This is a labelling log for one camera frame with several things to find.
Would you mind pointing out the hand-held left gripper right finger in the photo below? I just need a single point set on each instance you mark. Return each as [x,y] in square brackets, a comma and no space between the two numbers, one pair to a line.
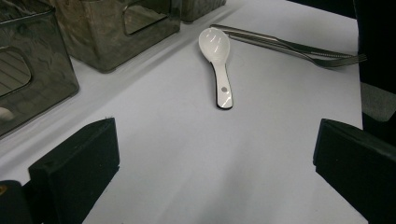
[358,168]

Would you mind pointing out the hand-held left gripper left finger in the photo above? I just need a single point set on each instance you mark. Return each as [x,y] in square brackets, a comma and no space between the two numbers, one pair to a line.
[77,168]

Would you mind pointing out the transparent grey plastic bin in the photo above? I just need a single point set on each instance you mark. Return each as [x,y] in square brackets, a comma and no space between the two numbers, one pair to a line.
[102,40]
[43,84]
[199,9]

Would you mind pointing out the metal fork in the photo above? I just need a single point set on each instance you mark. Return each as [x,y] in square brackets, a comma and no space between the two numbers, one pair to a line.
[327,62]

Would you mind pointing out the white ceramic spoon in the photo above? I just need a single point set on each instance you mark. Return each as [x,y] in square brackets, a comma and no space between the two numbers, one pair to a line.
[214,46]

